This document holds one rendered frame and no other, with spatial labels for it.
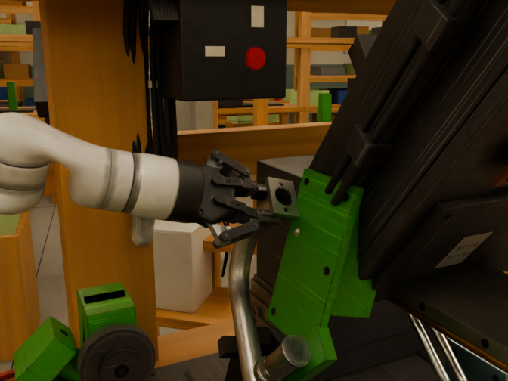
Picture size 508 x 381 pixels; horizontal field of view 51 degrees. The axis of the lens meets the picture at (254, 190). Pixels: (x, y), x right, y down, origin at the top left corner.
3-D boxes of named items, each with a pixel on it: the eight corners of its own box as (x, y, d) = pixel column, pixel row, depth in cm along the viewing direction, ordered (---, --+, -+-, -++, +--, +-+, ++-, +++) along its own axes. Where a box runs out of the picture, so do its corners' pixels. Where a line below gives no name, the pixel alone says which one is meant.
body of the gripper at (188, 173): (175, 203, 59) (250, 215, 63) (171, 141, 63) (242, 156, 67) (152, 233, 64) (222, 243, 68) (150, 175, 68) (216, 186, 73)
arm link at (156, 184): (145, 188, 71) (99, 181, 69) (177, 140, 63) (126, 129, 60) (147, 249, 67) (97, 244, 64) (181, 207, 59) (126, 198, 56)
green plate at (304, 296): (365, 361, 66) (411, 196, 63) (309, 361, 62) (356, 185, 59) (315, 320, 76) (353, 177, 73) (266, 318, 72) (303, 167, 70)
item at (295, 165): (447, 346, 97) (465, 163, 89) (304, 389, 85) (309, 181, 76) (382, 305, 114) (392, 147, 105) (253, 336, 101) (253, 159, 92)
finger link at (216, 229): (195, 219, 65) (209, 213, 67) (216, 251, 64) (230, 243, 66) (203, 210, 63) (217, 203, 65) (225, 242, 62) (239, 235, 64)
